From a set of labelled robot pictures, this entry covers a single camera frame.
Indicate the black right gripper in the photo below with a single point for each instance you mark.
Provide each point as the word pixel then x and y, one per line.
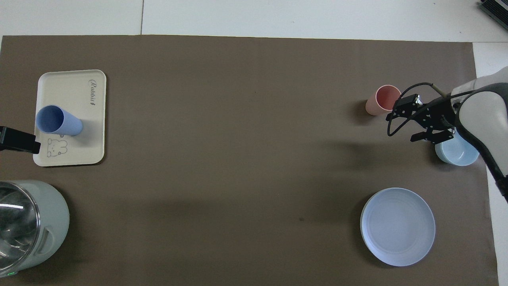
pixel 438 115

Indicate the pink cup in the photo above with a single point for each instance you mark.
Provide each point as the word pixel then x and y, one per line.
pixel 381 101

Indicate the blue ribbed cup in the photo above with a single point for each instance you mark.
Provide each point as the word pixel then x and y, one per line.
pixel 59 122

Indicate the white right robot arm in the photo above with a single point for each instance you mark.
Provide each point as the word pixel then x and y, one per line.
pixel 484 107

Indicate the cream rabbit print tray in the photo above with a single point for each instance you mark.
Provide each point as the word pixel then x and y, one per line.
pixel 85 139

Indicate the light blue bowl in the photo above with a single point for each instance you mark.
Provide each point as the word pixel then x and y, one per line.
pixel 456 155

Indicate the pale green steel-lined pot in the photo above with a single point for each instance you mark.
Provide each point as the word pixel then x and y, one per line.
pixel 47 214

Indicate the light blue plate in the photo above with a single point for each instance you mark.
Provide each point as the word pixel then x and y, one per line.
pixel 397 226

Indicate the black ribbed device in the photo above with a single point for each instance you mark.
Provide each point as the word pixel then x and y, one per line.
pixel 496 10

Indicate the brown table mat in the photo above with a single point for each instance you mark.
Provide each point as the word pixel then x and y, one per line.
pixel 238 159

